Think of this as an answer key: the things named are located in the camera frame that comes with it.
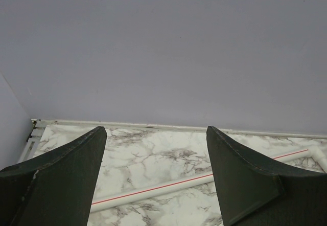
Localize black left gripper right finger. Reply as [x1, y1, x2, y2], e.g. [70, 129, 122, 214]
[206, 126, 326, 225]

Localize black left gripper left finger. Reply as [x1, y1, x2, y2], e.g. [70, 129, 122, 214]
[1, 126, 107, 225]

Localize white PVC pipe frame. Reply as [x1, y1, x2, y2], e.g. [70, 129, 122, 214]
[90, 146, 326, 213]

